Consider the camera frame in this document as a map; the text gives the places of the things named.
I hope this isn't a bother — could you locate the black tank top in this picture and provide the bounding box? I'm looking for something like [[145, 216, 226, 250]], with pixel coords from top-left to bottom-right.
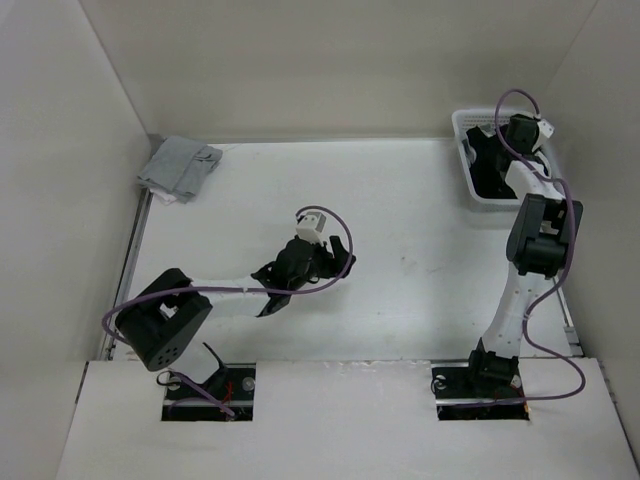
[[466, 126, 516, 200]]

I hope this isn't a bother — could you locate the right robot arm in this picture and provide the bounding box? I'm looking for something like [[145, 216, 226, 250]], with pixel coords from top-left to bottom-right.
[[463, 114, 583, 406]]

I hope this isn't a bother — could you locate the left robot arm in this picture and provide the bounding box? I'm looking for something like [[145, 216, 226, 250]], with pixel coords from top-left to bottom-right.
[[115, 235, 356, 399]]

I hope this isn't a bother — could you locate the white tank top in basket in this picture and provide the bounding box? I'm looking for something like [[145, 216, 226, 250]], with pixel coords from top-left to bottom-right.
[[528, 149, 553, 178]]

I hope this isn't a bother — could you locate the folded white tank top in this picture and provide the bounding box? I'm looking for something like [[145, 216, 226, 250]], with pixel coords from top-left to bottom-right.
[[150, 189, 177, 205]]

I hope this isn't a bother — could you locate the folded grey tank top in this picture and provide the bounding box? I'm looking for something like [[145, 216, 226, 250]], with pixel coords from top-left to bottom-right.
[[137, 136, 223, 204]]

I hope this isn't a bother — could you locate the white plastic laundry basket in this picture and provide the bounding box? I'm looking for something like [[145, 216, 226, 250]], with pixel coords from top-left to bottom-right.
[[451, 107, 562, 213]]

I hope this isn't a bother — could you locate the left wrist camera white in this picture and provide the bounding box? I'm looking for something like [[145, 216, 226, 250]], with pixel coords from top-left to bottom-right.
[[296, 211, 326, 244]]

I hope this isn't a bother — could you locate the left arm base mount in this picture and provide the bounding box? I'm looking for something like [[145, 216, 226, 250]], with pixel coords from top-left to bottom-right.
[[156, 364, 257, 423]]

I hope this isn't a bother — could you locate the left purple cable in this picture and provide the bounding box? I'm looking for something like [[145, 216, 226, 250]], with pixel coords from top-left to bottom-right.
[[101, 204, 355, 419]]

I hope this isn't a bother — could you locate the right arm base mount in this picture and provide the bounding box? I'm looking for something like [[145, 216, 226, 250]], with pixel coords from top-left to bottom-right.
[[430, 362, 530, 421]]

